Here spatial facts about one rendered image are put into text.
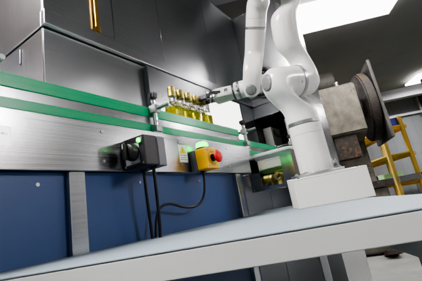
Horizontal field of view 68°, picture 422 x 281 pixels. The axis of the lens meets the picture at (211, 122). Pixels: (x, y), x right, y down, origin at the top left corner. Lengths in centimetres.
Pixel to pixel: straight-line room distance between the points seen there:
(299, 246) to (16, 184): 53
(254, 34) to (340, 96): 315
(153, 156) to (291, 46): 70
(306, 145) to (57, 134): 80
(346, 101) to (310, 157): 334
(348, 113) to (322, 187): 339
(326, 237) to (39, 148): 56
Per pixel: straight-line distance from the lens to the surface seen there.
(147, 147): 81
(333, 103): 445
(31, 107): 77
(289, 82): 118
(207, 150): 103
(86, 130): 81
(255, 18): 144
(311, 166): 116
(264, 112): 239
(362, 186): 112
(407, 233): 44
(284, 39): 125
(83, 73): 129
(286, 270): 236
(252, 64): 140
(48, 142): 75
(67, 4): 141
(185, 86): 170
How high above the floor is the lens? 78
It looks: 16 degrees up
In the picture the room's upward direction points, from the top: 10 degrees counter-clockwise
